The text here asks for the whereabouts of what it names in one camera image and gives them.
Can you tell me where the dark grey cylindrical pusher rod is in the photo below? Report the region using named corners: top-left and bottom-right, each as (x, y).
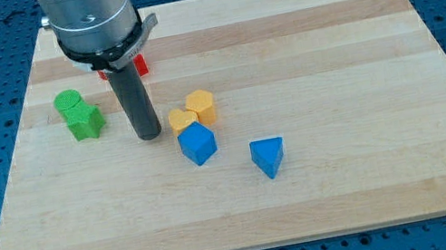
top-left (106, 63), bottom-right (162, 140)

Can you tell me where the black clamp with grey bracket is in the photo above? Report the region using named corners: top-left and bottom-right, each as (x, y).
top-left (56, 13), bottom-right (158, 72)

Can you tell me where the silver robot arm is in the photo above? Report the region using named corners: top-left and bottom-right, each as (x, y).
top-left (36, 0), bottom-right (162, 140)

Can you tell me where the blue cube block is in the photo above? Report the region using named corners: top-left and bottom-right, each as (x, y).
top-left (178, 121), bottom-right (218, 166)

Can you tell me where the blue triangle block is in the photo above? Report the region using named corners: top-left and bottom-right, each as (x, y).
top-left (249, 136), bottom-right (284, 179)

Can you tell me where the red block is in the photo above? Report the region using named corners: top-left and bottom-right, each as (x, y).
top-left (97, 54), bottom-right (149, 81)

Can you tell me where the green star block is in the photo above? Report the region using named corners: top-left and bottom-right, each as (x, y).
top-left (63, 101), bottom-right (106, 141)

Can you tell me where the green cylinder block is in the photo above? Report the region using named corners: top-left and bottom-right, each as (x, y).
top-left (53, 89), bottom-right (82, 120)

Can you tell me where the yellow heart block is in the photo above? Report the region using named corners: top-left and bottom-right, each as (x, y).
top-left (168, 108), bottom-right (198, 137)

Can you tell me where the yellow hexagon block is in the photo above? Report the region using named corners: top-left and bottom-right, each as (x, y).
top-left (185, 90), bottom-right (217, 125)

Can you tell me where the wooden board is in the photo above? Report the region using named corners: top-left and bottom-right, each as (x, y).
top-left (0, 0), bottom-right (446, 250)

